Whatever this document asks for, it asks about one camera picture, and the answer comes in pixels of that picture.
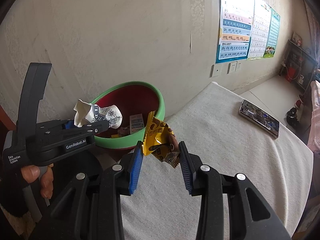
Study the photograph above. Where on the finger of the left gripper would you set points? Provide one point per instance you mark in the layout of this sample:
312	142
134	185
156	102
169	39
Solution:
91	128
68	124

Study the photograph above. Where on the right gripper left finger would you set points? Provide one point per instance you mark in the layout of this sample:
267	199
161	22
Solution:
90	208

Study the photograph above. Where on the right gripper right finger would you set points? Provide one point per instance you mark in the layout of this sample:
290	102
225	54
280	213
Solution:
250	215

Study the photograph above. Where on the white paper cup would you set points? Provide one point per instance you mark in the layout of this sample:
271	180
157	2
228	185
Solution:
87	113

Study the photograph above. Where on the small yellow snack wrapper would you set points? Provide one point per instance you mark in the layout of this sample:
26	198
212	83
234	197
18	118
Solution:
160	141

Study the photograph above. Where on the green red trash bin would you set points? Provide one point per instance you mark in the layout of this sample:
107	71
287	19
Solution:
134	97

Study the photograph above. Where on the person's left hand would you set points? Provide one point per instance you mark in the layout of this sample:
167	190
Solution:
31	173

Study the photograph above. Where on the blue white milk carton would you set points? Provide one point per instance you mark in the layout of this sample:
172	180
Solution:
136	123

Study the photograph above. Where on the white towel table cover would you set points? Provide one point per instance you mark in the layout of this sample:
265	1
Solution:
211	127

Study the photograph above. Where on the smartphone with lit screen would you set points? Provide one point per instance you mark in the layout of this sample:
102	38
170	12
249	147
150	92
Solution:
260	118

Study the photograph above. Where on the bed with pink sheet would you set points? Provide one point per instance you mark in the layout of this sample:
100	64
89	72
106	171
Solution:
314	135

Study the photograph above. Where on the black shoe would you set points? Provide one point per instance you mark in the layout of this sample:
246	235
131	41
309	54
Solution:
291	118

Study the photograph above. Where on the red shoe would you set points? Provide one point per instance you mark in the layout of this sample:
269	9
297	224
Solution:
300	102

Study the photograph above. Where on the red bucket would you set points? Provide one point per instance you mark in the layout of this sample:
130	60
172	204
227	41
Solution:
291	74

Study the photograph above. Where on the dark metal shelf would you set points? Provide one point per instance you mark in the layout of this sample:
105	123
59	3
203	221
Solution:
300	59

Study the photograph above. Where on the window curtain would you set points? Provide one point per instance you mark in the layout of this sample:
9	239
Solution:
314	30

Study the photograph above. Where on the white wall power socket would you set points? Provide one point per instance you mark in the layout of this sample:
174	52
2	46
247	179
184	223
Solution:
232	67

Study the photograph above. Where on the small white wall socket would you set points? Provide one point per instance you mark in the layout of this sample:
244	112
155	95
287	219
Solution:
238	67

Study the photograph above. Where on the green chart wall poster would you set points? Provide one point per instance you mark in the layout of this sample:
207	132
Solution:
272	35

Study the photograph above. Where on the blue pinyin wall poster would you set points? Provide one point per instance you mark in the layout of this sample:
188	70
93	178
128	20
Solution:
236	24

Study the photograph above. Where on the white chart wall poster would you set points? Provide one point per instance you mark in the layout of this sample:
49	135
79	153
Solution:
260	31

